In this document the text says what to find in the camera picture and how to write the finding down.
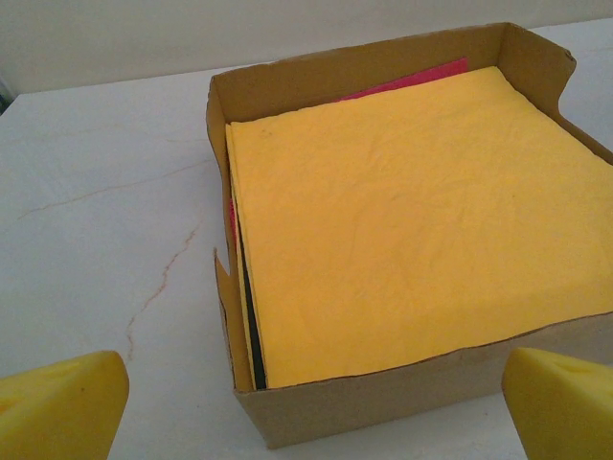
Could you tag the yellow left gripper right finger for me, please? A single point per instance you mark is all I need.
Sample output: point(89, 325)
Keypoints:
point(565, 412)

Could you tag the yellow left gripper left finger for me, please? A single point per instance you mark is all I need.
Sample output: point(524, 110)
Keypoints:
point(57, 412)

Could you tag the brown cardboard napkin box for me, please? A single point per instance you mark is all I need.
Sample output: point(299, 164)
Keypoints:
point(359, 412)

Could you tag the black paper napkin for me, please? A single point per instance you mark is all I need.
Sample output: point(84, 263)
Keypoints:
point(256, 345)

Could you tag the yellow paper napkin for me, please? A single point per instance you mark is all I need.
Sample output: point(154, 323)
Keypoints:
point(407, 215)

